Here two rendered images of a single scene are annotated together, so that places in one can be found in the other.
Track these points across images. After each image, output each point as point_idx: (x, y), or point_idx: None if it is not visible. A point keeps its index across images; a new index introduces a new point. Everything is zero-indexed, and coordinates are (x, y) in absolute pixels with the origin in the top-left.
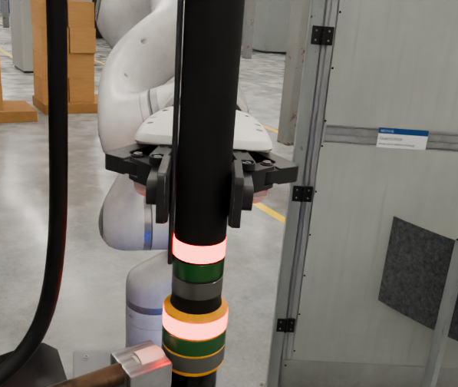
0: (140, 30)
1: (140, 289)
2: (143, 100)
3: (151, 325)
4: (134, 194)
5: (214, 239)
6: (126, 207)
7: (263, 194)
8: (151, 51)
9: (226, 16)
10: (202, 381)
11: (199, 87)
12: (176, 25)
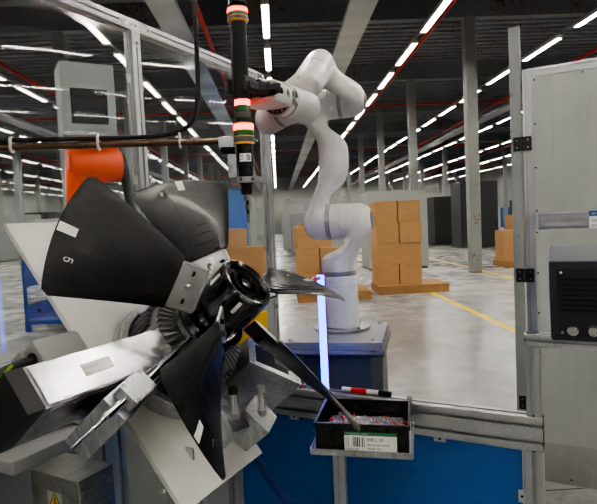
0: None
1: (325, 261)
2: None
3: (332, 283)
4: (318, 201)
5: (241, 96)
6: (314, 208)
7: (273, 97)
8: None
9: (237, 33)
10: (243, 146)
11: (233, 53)
12: (294, 82)
